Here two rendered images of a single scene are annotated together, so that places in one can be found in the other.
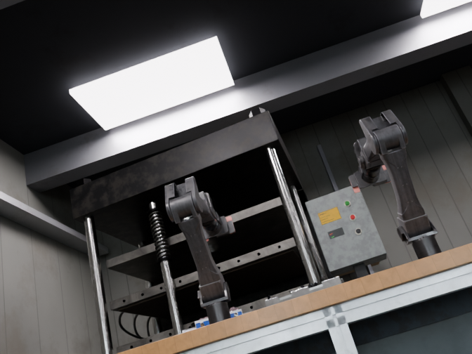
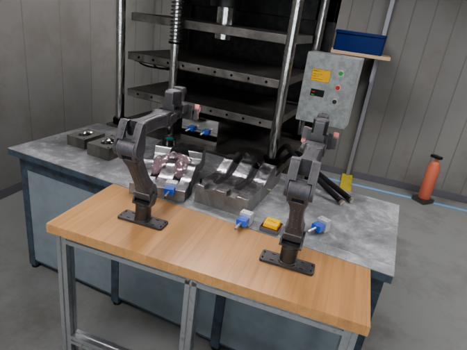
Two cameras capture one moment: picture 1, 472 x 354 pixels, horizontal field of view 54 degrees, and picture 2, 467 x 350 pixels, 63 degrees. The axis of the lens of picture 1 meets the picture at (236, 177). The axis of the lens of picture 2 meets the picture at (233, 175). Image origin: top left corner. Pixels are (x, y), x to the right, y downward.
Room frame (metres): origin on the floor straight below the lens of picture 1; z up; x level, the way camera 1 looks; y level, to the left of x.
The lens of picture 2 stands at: (0.08, -0.43, 1.62)
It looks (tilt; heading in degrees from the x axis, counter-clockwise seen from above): 23 degrees down; 11
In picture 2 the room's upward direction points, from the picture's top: 8 degrees clockwise
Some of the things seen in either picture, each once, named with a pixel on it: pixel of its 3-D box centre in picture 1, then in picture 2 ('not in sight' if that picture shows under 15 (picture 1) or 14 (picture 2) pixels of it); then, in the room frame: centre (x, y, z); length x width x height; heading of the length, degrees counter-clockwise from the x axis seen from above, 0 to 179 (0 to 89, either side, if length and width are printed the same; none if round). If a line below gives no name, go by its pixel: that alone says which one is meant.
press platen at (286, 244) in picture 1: (220, 284); (223, 64); (2.84, 0.27, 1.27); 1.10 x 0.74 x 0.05; 80
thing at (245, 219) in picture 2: not in sight; (241, 222); (1.46, -0.23, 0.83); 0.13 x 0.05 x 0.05; 168
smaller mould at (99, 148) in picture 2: not in sight; (110, 147); (1.94, 0.65, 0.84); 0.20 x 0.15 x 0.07; 170
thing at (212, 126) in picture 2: not in sight; (215, 123); (2.70, 0.25, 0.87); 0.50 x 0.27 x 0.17; 170
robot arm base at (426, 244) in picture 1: (428, 252); (288, 254); (1.29, -0.44, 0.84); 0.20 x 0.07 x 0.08; 85
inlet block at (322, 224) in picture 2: not in sight; (316, 227); (1.56, -0.53, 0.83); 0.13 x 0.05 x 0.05; 147
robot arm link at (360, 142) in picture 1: (366, 152); (316, 135); (1.47, -0.45, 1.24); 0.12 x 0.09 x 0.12; 175
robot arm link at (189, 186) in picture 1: (194, 210); (147, 131); (1.35, 0.16, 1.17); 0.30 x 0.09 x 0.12; 175
